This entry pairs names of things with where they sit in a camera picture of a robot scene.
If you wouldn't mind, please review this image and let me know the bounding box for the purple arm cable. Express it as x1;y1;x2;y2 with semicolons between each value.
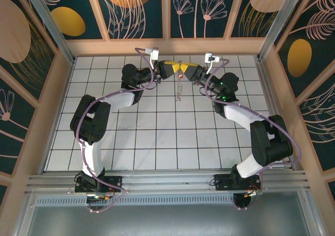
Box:
77;47;158;213
205;58;300;211

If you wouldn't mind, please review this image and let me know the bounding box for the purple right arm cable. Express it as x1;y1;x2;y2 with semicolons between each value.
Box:
205;58;300;211

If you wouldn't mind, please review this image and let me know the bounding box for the leaf wall art panel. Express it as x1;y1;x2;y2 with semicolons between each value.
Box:
298;83;335;172

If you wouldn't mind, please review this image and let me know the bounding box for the orange oval wall art panel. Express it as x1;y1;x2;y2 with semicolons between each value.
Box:
32;0;103;40

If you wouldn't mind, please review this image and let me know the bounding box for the grey metal sheet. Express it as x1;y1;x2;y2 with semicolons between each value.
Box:
15;191;324;236

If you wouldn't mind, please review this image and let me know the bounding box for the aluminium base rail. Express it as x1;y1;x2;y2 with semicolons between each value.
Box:
25;169;312;196

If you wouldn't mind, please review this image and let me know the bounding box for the perforated metal strip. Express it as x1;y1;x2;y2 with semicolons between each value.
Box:
33;195;236;208

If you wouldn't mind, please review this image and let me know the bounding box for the flower wall art panel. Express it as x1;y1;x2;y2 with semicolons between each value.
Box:
0;76;37;175
169;0;238;40

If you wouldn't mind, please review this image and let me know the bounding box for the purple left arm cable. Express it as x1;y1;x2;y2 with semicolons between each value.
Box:
77;47;158;213

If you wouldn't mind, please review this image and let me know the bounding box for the circuit board with wires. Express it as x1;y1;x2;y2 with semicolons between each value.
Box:
85;193;116;203
232;187;263;210

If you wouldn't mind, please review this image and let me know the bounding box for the aluminium corner post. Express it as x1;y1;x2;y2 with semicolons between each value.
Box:
256;0;308;62
20;0;77;65

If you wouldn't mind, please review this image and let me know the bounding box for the feather and oval art panel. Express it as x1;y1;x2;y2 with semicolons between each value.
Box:
274;0;335;98

